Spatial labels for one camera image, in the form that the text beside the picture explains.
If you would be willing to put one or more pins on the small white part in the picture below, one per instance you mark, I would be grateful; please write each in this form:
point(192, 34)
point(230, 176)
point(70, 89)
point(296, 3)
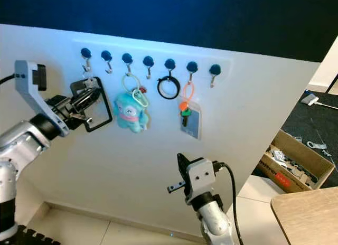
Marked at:
point(317, 145)

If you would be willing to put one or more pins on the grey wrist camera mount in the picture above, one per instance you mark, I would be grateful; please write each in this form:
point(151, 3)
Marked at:
point(203, 176)
point(30, 85)

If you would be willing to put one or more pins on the brown cardboard box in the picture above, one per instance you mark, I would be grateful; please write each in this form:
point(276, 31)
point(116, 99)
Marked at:
point(309, 160)

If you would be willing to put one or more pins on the light wooden table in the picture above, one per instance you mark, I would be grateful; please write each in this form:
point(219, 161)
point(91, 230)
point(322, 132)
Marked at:
point(309, 218)

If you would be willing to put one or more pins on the black floor mat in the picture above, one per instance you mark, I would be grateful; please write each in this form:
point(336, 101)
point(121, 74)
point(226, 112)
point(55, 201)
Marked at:
point(322, 123)

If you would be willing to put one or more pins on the black robot waist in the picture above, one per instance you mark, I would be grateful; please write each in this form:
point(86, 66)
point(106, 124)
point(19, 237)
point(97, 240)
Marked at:
point(6, 218)

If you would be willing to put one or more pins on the white charger block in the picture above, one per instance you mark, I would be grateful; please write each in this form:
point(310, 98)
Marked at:
point(310, 99)

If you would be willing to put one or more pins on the black foam puzzle tile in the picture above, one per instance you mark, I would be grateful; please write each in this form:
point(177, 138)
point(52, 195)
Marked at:
point(34, 237)

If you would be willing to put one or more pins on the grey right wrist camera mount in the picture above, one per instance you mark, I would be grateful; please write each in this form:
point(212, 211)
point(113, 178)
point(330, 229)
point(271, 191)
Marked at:
point(203, 176)

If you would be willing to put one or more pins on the blue knob metal hook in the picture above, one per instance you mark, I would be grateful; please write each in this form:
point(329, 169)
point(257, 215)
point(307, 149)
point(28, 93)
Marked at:
point(148, 60)
point(191, 66)
point(85, 53)
point(106, 55)
point(169, 63)
point(127, 58)
point(214, 69)

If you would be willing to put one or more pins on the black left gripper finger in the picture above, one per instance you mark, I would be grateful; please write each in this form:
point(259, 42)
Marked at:
point(87, 116)
point(84, 96)

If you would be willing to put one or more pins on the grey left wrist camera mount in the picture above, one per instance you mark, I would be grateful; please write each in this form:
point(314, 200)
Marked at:
point(30, 85)

